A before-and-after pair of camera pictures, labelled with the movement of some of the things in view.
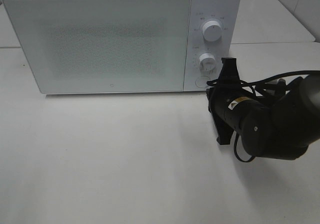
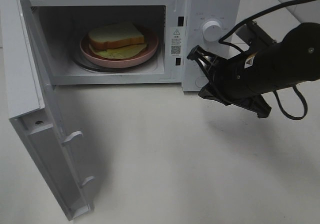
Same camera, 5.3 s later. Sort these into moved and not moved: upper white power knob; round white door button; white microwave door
Moved: white microwave door
Not moved: upper white power knob; round white door button
